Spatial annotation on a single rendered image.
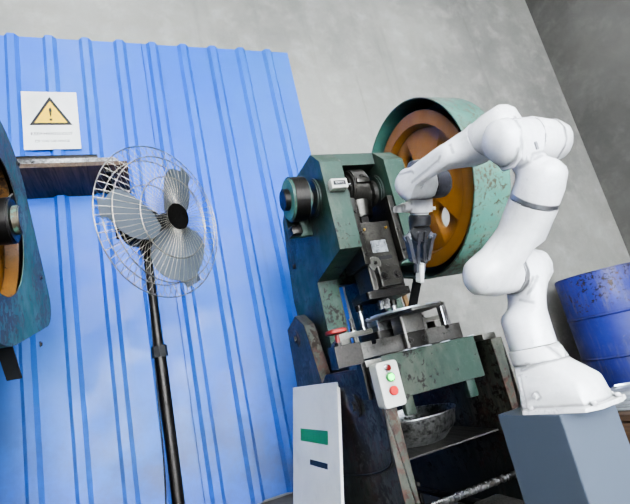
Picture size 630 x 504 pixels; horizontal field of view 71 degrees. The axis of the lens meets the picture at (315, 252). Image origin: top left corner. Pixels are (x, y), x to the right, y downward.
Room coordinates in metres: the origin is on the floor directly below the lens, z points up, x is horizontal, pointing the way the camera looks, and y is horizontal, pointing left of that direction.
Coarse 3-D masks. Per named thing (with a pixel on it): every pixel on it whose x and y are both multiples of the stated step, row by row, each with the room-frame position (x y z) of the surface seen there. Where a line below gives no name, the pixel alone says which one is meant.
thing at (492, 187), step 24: (384, 120) 1.98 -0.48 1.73; (456, 120) 1.57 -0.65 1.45; (384, 144) 2.14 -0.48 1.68; (480, 168) 1.58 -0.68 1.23; (480, 192) 1.61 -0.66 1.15; (504, 192) 1.66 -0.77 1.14; (480, 216) 1.66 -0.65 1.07; (480, 240) 1.75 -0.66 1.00; (408, 264) 2.05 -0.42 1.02; (456, 264) 1.84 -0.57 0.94
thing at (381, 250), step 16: (368, 224) 1.74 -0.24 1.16; (384, 224) 1.77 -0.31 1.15; (368, 240) 1.73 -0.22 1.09; (384, 240) 1.76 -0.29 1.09; (384, 256) 1.75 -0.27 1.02; (368, 272) 1.72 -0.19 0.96; (384, 272) 1.71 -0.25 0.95; (400, 272) 1.72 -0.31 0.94; (368, 288) 1.75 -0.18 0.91; (384, 288) 1.74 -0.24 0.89
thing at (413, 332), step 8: (432, 304) 1.56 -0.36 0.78; (440, 304) 1.57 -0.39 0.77; (400, 312) 1.59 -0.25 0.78; (408, 312) 1.57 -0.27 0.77; (416, 312) 1.66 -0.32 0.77; (384, 320) 1.71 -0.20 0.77; (392, 320) 1.69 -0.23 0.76; (400, 320) 1.65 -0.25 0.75; (408, 320) 1.65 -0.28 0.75; (416, 320) 1.67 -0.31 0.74; (392, 328) 1.71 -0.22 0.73; (400, 328) 1.65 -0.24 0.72; (408, 328) 1.65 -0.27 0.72; (416, 328) 1.66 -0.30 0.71; (424, 328) 1.68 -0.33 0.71; (408, 336) 1.65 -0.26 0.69; (416, 336) 1.66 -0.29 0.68; (424, 336) 1.66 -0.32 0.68; (408, 344) 1.64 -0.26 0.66; (416, 344) 1.66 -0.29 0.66; (424, 344) 1.67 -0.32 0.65
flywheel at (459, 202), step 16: (416, 112) 1.82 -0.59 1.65; (432, 112) 1.73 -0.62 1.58; (400, 128) 1.95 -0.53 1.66; (416, 128) 1.89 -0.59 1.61; (432, 128) 1.81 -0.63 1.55; (448, 128) 1.67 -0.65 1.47; (400, 144) 2.02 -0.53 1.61; (416, 144) 1.93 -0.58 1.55; (432, 144) 1.83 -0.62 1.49; (464, 176) 1.67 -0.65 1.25; (464, 192) 1.70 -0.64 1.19; (448, 208) 1.86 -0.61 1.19; (464, 208) 1.72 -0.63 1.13; (432, 224) 1.98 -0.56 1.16; (448, 224) 1.88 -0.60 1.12; (464, 224) 1.75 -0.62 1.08; (448, 240) 1.91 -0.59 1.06; (464, 240) 1.79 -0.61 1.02; (432, 256) 1.99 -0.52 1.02; (448, 256) 1.89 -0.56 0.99
